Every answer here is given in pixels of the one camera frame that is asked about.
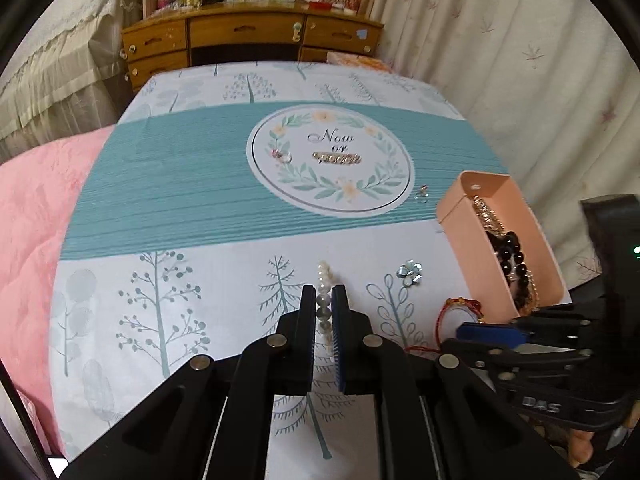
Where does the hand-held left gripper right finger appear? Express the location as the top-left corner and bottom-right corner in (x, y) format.
(331, 284), (571, 480)

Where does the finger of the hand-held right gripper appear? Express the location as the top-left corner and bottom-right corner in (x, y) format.
(456, 310), (601, 348)
(440, 338), (596, 386)

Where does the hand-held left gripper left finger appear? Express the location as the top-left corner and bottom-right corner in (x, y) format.
(60, 285), (317, 480)

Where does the red string bracelet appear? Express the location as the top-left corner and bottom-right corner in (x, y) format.
(405, 297), (486, 356)

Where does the pearl bracelet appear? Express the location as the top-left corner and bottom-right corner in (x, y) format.
(315, 260), (341, 346)

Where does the black bead bracelet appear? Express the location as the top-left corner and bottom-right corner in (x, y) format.
(487, 230), (533, 311)

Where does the gold chain necklace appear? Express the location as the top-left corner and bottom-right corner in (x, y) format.
(470, 195), (506, 236)

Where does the pink plastic tray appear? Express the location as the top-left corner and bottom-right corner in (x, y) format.
(435, 170), (573, 323)

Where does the person's right hand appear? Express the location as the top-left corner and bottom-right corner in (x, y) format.
(567, 427), (631, 466)

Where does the rhinestone flower brooch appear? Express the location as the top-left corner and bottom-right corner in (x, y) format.
(396, 260), (425, 288)

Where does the gold hair clip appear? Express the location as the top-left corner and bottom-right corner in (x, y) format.
(312, 150), (363, 165)

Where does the tree print cloth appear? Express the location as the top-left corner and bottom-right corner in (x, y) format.
(50, 60), (573, 480)

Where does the white leaf print curtain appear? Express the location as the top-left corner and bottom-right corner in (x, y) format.
(367, 0), (640, 286)

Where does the orange print box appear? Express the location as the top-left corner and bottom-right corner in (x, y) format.
(327, 52), (396, 73)

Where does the pink blanket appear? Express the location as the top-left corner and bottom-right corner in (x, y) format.
(0, 125), (118, 461)

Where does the wooden desk with drawers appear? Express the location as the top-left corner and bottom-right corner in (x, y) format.
(120, 2), (385, 93)

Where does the lace covered piano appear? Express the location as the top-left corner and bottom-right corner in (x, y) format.
(0, 0), (146, 146)

